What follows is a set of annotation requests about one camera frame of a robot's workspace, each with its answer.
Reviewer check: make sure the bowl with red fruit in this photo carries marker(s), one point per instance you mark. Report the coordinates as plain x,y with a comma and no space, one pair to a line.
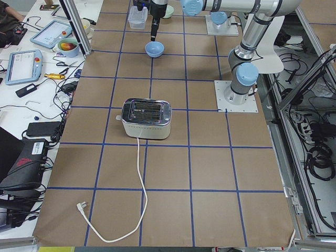
68,47

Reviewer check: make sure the black power adapter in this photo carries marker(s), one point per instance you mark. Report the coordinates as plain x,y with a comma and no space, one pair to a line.
26,90

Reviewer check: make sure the blue bowl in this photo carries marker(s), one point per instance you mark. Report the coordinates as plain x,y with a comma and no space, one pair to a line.
154,49

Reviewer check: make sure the blue teach pendant tablet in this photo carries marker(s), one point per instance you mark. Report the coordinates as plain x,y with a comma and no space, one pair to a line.
23,67
52,34

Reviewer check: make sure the blue teach pendant tablet far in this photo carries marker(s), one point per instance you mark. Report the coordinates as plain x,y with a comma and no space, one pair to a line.
52,34

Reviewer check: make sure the clear plastic food container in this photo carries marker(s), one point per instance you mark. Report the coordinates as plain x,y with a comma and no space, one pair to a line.
137,19

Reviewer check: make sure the bowl with lemon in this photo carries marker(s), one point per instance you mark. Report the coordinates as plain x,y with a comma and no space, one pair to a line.
87,27

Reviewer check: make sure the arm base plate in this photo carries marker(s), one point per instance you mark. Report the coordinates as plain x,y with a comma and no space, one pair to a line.
228,28
228,101

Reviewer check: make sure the black scissors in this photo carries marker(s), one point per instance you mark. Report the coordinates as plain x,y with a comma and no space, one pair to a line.
67,66

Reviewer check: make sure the blue teach pendant tablet near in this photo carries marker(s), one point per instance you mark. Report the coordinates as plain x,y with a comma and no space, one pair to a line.
23,67

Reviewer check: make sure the cream silver toaster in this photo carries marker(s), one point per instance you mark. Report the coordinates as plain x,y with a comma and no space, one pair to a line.
146,118

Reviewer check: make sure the aluminium frame post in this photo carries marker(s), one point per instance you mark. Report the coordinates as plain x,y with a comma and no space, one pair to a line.
74,19

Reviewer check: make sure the black power brick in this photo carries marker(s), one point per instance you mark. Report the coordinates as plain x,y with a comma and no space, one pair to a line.
42,129

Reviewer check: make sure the green bowl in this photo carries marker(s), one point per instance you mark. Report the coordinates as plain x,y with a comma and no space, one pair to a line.
169,12

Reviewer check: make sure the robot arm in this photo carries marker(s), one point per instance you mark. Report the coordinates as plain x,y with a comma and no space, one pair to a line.
244,73
221,19

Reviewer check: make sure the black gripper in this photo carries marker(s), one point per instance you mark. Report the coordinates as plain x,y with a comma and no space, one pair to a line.
157,11

